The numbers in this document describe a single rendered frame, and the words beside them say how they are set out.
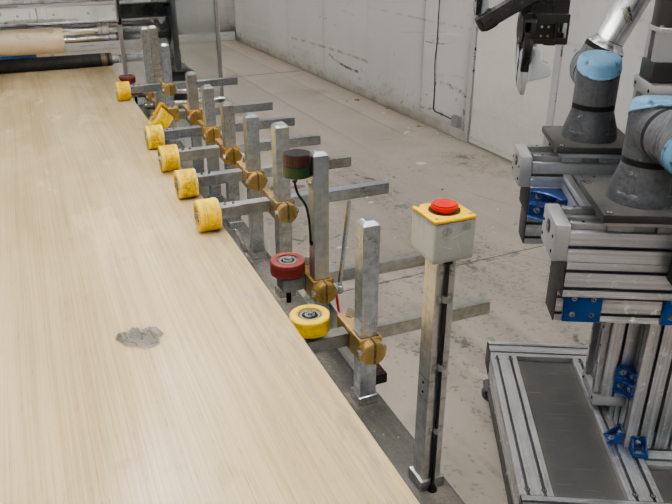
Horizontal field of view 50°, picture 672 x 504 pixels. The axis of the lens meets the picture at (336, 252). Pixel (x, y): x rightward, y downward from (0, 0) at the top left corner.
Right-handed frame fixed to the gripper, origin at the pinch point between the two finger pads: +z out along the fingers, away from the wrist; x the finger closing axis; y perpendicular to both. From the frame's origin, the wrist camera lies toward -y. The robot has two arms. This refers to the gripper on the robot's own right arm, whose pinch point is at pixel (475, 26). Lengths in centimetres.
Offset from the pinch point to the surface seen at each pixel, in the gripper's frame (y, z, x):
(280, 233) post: -51, 43, -58
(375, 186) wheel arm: -28, 36, -41
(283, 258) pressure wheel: -47, 41, -76
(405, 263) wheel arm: -19, 47, -65
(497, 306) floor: 27, 132, 67
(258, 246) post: -61, 58, -35
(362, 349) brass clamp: -28, 47, -104
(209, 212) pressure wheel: -67, 36, -64
